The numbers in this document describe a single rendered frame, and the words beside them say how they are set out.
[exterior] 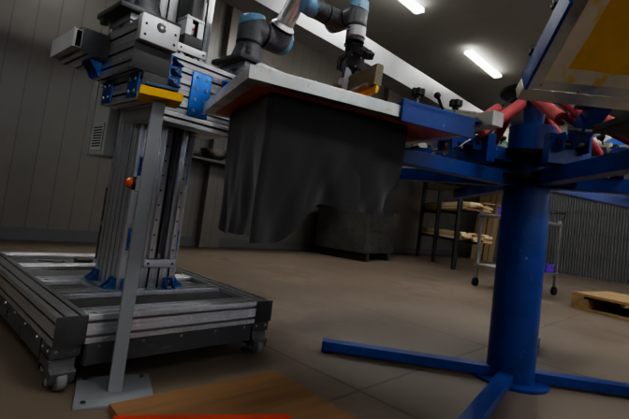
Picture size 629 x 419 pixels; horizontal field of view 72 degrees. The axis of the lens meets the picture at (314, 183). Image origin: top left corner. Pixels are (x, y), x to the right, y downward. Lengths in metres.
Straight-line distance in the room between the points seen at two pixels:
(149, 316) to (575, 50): 1.59
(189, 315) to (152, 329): 0.14
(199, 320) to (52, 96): 3.84
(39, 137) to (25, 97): 0.40
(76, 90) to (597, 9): 4.75
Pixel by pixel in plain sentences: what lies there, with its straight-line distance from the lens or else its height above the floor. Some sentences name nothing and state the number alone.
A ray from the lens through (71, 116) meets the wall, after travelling 5.24.
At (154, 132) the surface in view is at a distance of 1.48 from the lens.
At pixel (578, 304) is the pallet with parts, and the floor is 0.05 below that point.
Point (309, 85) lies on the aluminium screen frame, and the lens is 1.21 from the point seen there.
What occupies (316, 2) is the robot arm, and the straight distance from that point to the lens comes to 1.70.
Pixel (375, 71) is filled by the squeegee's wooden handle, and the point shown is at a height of 1.11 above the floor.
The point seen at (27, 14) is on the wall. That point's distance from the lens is 5.32.
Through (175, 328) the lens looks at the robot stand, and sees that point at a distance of 1.70.
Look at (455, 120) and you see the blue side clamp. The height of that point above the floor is 0.99.
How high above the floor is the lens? 0.63
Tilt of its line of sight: 4 degrees up
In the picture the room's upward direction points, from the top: 7 degrees clockwise
